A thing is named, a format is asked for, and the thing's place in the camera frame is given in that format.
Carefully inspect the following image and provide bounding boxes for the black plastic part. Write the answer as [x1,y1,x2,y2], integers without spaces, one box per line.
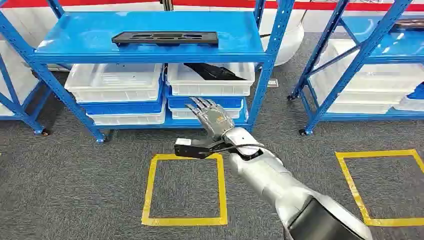
[183,62,248,82]

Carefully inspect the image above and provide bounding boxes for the yellow tape floor square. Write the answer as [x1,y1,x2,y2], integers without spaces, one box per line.
[141,153,229,227]
[334,149,424,228]

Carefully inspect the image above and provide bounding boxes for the long black plastic panel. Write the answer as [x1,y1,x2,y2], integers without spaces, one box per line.
[111,31,220,48]

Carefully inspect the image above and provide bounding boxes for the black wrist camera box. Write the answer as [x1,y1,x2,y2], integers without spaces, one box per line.
[173,137,218,160]

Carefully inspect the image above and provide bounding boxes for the blue metal shelf rack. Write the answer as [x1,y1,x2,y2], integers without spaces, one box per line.
[0,0,296,144]
[287,0,424,136]
[0,52,53,137]

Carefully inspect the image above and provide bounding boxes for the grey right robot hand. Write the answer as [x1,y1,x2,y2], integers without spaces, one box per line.
[184,96,236,142]

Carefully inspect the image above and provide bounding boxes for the blue plastic bin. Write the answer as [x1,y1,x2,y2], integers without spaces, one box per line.
[165,86,246,111]
[78,94,166,116]

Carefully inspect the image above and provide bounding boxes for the red barrier band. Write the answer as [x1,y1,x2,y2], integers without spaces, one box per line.
[0,0,424,13]

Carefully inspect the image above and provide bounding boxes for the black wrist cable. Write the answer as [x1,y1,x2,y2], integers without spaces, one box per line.
[210,142,266,155]

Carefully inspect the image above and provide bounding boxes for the white round machine base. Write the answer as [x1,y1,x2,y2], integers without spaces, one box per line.
[259,9,305,67]

